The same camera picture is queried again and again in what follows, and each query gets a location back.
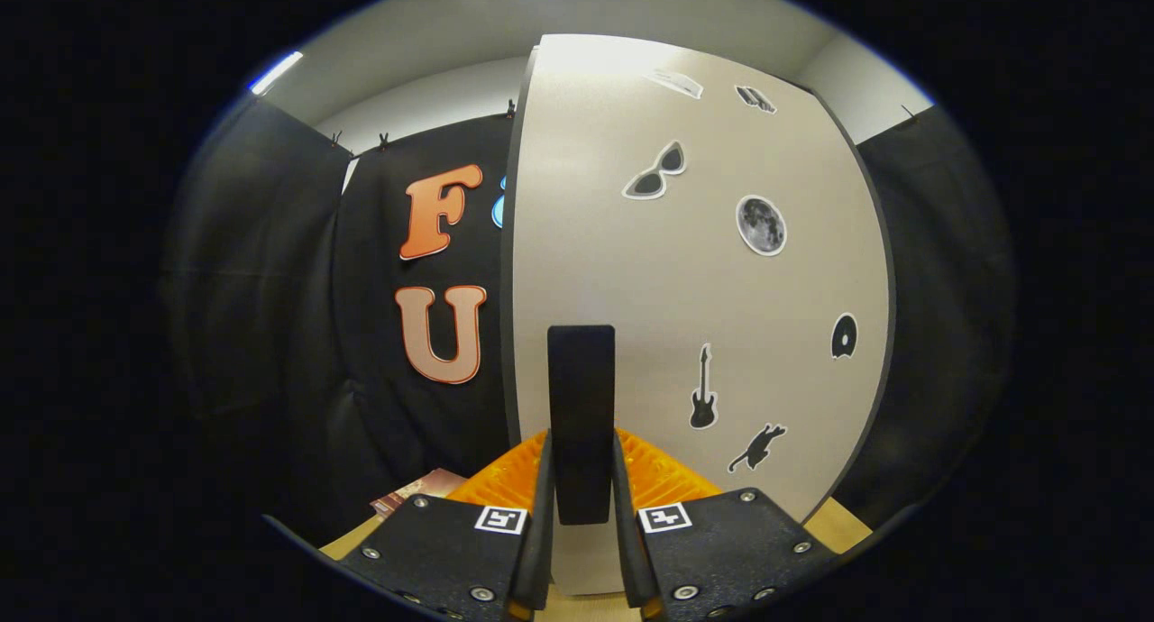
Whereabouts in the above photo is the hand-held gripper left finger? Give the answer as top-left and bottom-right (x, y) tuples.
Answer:
(356, 428), (556, 622)

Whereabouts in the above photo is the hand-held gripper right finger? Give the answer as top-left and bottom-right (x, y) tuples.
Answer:
(613, 428), (844, 622)

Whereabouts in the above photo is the black door handle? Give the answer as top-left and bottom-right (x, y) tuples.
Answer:
(547, 325), (617, 526)

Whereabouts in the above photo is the beige shoe cabinet door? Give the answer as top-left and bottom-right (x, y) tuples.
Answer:
(509, 34), (893, 596)

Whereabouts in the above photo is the brown book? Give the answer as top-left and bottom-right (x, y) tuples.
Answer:
(370, 467), (467, 521)

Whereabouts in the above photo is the black backdrop cloth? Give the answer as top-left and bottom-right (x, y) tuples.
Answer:
(160, 95), (1020, 551)

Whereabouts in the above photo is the long ceiling light strip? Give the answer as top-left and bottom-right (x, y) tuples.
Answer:
(250, 51), (305, 96)

